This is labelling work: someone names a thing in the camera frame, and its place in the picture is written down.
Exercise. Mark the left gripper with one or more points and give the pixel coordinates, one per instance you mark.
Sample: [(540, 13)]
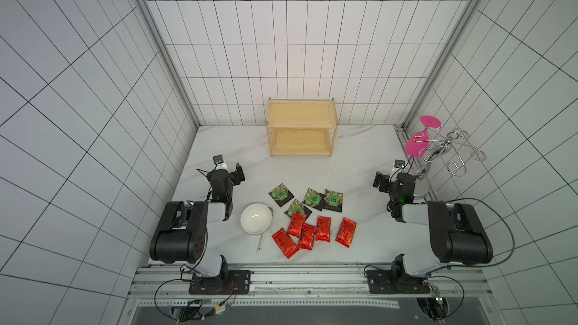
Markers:
[(233, 175)]

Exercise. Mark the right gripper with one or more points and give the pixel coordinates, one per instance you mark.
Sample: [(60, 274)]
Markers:
[(384, 182)]

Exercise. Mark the green tea bag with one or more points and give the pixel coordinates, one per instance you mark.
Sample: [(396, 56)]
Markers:
[(297, 206), (281, 195), (314, 200), (333, 201)]

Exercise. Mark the wooden two-tier shelf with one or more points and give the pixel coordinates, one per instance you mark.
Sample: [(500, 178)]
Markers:
[(301, 127)]

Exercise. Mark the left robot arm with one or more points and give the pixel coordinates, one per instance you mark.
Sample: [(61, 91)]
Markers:
[(182, 234)]

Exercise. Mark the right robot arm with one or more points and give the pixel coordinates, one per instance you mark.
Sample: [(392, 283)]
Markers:
[(456, 237)]

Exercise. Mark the red tea bag rightmost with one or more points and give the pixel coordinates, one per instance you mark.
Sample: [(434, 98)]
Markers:
[(346, 232)]

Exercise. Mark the red tea bag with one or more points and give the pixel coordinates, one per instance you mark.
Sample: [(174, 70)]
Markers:
[(287, 246), (346, 232), (295, 227), (307, 237), (323, 229)]

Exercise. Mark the red tea bag centre right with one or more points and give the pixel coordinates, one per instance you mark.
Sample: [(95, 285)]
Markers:
[(323, 229)]

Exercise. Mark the red tea bag upper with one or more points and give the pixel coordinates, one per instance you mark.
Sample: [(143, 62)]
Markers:
[(295, 227)]

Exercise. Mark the red tea bag leftmost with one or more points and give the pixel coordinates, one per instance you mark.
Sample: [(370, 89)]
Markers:
[(287, 246)]

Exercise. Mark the red tea bag middle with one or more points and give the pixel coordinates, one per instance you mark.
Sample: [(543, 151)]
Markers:
[(307, 237)]

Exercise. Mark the white bowl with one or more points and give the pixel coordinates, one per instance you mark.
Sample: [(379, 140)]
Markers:
[(256, 218)]

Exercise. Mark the pink plastic wine glass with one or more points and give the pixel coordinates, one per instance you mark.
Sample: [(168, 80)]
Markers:
[(419, 141)]

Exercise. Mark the chrome cup rack stand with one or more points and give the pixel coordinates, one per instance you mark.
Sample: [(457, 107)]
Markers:
[(456, 141)]

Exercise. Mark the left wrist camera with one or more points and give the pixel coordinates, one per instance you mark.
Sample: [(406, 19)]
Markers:
[(219, 163)]

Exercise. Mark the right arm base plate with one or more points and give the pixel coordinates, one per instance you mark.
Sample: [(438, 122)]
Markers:
[(384, 282)]

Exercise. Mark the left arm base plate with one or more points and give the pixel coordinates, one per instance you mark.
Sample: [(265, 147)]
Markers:
[(236, 282)]

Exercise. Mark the aluminium rail frame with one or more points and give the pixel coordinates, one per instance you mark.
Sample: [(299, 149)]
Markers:
[(310, 293)]

